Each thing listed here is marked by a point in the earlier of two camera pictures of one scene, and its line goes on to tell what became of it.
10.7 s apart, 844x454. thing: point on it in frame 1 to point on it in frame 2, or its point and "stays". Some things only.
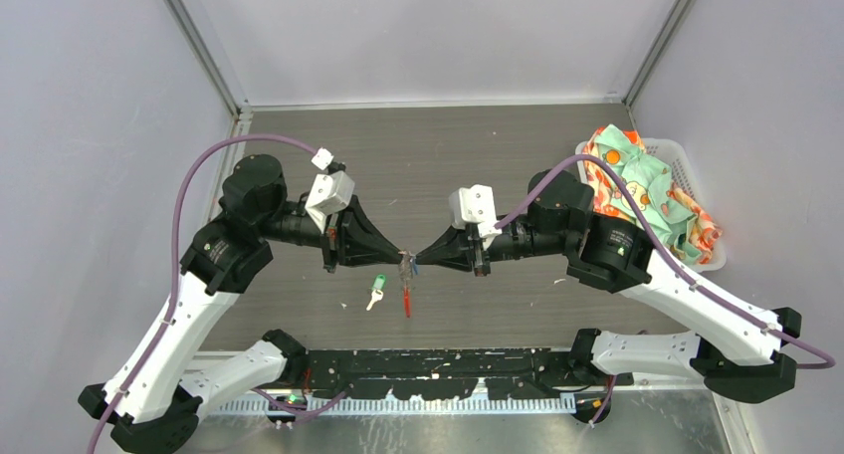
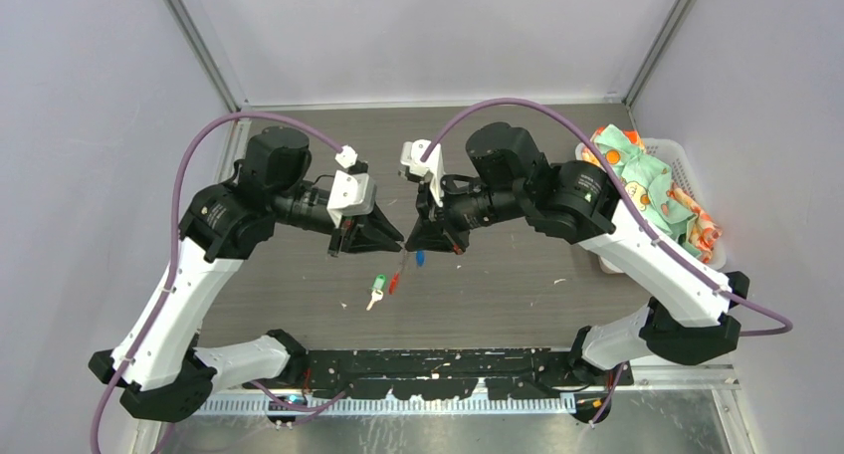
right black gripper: (461, 248) to (437, 231)
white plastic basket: (674, 157) stays
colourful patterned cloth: (675, 216) stays
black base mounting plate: (430, 373) stays
